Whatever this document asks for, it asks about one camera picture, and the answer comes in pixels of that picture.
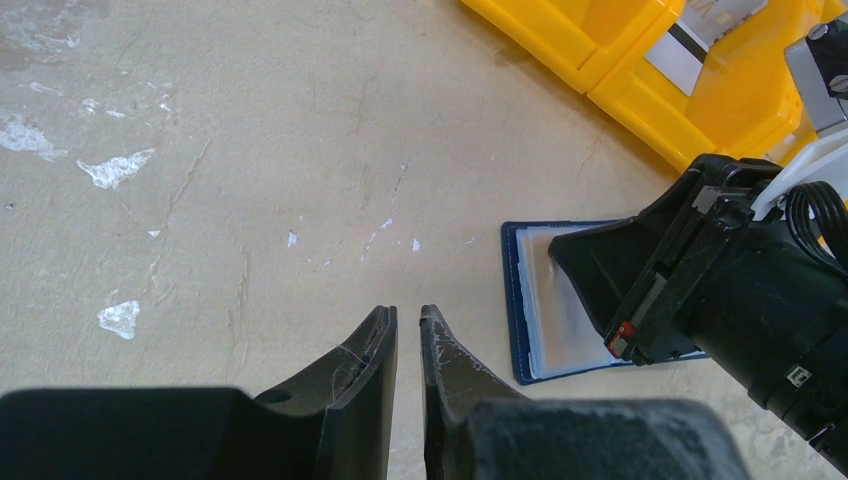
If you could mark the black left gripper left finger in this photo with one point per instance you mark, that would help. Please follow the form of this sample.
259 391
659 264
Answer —
331 420

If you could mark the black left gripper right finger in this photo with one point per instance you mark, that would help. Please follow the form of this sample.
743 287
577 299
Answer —
478 427

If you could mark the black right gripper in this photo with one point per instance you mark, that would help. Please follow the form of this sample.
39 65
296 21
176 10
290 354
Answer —
766 300

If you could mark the blue leather card holder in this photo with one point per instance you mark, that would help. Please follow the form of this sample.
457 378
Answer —
551 335

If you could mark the card in middle bin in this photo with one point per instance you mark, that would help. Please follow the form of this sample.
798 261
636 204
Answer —
680 53

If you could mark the yellow plastic bin tray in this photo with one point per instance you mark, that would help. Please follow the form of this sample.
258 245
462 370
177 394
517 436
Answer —
744 104

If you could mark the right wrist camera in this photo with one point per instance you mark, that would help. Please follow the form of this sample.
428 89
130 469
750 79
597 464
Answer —
818 66

